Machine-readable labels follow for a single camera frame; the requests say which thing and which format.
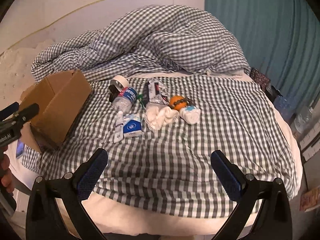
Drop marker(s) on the orange fruit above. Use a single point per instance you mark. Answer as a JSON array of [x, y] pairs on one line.
[[175, 107]]

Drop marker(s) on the teal curtain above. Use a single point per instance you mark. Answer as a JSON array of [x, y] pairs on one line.
[[262, 25]]

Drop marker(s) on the black and white snack packet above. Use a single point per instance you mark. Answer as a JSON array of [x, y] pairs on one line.
[[156, 92]]

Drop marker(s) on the white tape roll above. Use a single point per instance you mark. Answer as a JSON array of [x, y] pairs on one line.
[[122, 81]]

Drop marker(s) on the white mattress cover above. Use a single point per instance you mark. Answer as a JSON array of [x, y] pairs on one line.
[[162, 217]]

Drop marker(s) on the white keyboard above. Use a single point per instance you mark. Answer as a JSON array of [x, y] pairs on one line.
[[310, 142]]

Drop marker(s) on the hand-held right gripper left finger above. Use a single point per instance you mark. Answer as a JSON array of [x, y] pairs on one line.
[[92, 175]]

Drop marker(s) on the grey checked bed sheet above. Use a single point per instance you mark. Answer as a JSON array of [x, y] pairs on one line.
[[175, 155]]

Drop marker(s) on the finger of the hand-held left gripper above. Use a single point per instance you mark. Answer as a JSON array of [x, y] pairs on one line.
[[10, 108], [27, 112]]

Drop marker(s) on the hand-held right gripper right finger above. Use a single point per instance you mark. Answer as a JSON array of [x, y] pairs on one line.
[[226, 177]]

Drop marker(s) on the patterned book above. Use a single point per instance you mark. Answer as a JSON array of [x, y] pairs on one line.
[[310, 200]]

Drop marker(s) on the small green plastic item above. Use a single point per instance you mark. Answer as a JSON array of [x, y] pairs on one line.
[[140, 100]]

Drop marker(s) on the grey checked duvet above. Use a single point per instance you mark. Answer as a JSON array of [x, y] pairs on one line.
[[162, 37]]

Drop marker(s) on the blue tissue pack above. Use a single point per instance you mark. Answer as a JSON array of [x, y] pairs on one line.
[[131, 127]]

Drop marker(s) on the smartphone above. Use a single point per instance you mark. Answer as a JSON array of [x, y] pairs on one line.
[[20, 150]]

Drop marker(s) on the person's left hand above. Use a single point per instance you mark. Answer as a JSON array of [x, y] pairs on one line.
[[5, 172]]

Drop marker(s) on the white cloth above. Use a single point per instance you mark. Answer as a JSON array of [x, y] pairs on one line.
[[157, 116]]

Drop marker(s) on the white and blue sock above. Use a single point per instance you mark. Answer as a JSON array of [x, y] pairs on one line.
[[191, 116]]

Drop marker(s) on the cream tufted headboard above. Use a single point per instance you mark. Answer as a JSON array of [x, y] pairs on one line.
[[15, 75]]

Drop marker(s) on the white tube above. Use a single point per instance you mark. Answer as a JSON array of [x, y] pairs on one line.
[[118, 130]]

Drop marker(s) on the clear plastic water bottle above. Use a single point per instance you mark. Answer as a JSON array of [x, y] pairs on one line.
[[125, 98]]

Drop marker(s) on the dark patterned bag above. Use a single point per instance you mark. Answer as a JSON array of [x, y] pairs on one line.
[[260, 78]]

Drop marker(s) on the brown cardboard box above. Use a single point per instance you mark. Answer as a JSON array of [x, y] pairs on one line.
[[57, 105]]

